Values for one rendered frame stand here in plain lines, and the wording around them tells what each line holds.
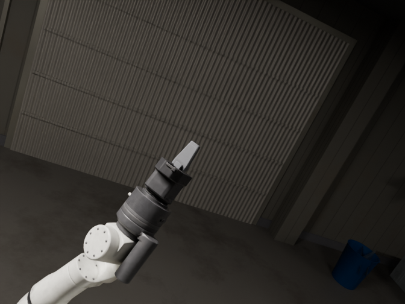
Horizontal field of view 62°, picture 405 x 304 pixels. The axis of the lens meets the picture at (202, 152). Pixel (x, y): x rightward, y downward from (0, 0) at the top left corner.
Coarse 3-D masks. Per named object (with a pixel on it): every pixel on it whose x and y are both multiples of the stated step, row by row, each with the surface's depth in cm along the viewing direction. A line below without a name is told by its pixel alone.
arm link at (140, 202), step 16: (160, 160) 65; (160, 176) 65; (176, 176) 64; (144, 192) 67; (160, 192) 64; (176, 192) 70; (128, 208) 65; (144, 208) 64; (160, 208) 65; (160, 224) 67
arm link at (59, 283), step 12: (48, 276) 70; (60, 276) 68; (36, 288) 69; (48, 288) 68; (60, 288) 67; (72, 288) 67; (84, 288) 68; (24, 300) 70; (36, 300) 68; (48, 300) 68; (60, 300) 68
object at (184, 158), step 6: (192, 144) 69; (186, 150) 69; (192, 150) 68; (180, 156) 69; (186, 156) 68; (192, 156) 68; (174, 162) 68; (180, 162) 68; (186, 162) 68; (180, 168) 68; (186, 168) 68
